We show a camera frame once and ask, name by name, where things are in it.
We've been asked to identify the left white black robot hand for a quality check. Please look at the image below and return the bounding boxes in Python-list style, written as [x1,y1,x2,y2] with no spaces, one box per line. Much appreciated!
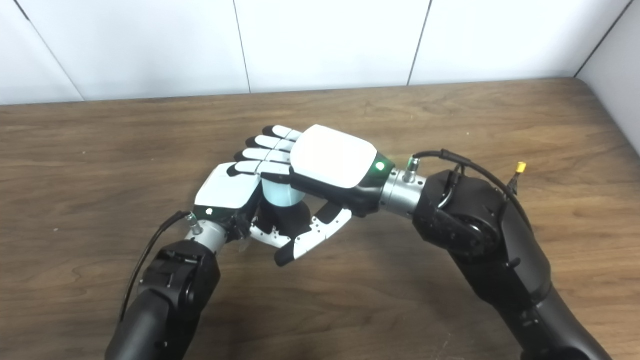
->
[194,161,296,251]

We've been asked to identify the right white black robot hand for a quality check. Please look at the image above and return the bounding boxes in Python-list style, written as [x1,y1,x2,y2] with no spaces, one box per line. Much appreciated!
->
[227,124,396,267]

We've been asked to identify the light-blue short hose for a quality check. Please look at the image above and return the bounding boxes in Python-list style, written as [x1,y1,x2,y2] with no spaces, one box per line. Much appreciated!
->
[261,180,306,208]

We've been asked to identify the black funnel-shaped nozzle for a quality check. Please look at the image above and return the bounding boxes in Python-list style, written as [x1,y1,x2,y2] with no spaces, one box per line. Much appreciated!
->
[257,200,313,246]

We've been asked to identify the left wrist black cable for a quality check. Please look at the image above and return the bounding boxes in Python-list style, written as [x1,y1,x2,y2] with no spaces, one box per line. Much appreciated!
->
[119,210,203,323]

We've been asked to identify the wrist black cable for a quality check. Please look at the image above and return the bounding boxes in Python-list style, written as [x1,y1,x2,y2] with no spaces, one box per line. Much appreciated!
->
[406,149,533,236]
[119,210,203,323]

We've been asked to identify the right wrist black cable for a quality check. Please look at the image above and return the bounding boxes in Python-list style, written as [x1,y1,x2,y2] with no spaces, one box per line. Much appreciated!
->
[406,149,533,236]

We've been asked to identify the yellow-tipped connector wire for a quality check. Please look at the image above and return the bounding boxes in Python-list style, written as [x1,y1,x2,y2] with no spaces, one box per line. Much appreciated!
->
[506,161,527,196]

